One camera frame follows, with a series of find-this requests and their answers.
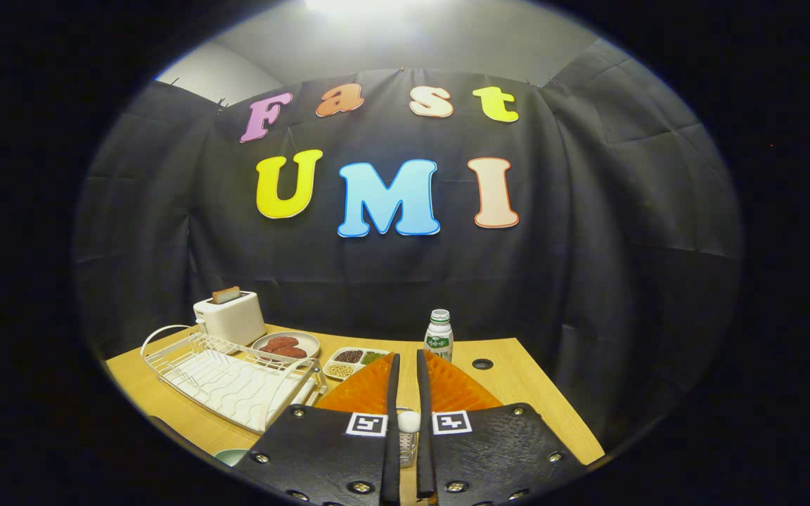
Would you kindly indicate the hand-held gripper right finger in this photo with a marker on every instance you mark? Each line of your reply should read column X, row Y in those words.
column 422, row 393

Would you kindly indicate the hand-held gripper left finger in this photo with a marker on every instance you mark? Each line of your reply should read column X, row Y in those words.
column 394, row 393

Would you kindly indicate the pale green plate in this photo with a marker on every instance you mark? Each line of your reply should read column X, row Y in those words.
column 231, row 457

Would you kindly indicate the beige plate with sausages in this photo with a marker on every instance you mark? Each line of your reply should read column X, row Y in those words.
column 310, row 343

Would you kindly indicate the white green-capped drink bottle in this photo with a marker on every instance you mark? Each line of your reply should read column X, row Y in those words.
column 439, row 341

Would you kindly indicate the white divided bean tray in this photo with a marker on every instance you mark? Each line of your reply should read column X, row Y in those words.
column 340, row 370

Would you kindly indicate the black table grommet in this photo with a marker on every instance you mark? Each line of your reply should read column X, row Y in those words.
column 482, row 364

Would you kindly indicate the brown sausage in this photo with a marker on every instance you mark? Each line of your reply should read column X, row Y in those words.
column 292, row 353
column 278, row 343

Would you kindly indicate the white toaster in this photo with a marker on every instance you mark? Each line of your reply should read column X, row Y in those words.
column 233, row 320

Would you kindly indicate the toasted bread slice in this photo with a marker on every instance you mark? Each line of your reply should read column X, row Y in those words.
column 226, row 294

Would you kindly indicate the large ceiling light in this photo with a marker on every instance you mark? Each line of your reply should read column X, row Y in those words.
column 370, row 5

